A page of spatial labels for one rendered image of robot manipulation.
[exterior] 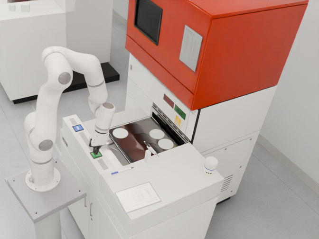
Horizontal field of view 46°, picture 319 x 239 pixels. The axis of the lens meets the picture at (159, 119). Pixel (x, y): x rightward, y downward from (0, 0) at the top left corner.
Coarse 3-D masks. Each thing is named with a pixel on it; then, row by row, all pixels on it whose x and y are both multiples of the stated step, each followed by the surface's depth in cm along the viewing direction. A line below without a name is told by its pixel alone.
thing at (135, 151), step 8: (144, 120) 259; (152, 120) 260; (128, 128) 251; (136, 128) 252; (144, 128) 253; (152, 128) 254; (160, 128) 255; (112, 136) 243; (128, 136) 245; (136, 136) 246; (144, 136) 247; (168, 136) 250; (120, 144) 238; (128, 144) 239; (136, 144) 240; (144, 144) 240; (152, 144) 242; (176, 144) 244; (128, 152) 233; (136, 152) 234; (144, 152) 235; (160, 152) 236; (136, 160) 228
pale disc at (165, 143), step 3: (159, 141) 244; (162, 141) 245; (165, 141) 245; (168, 141) 246; (171, 141) 246; (159, 144) 242; (162, 144) 243; (165, 144) 243; (168, 144) 243; (171, 144) 244; (162, 147) 240; (165, 147) 241; (168, 147) 241; (171, 147) 241
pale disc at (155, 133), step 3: (153, 129) 253; (156, 129) 253; (150, 132) 250; (153, 132) 251; (156, 132) 251; (159, 132) 252; (162, 132) 252; (150, 135) 248; (153, 135) 248; (156, 135) 249; (159, 135) 249; (162, 135) 250; (156, 138) 246; (159, 138) 247
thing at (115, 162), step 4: (104, 148) 236; (108, 148) 236; (104, 152) 233; (108, 152) 233; (112, 152) 234; (108, 156) 231; (112, 156) 231; (112, 160) 228; (116, 160) 229; (112, 164) 226; (116, 164) 226; (120, 164) 227
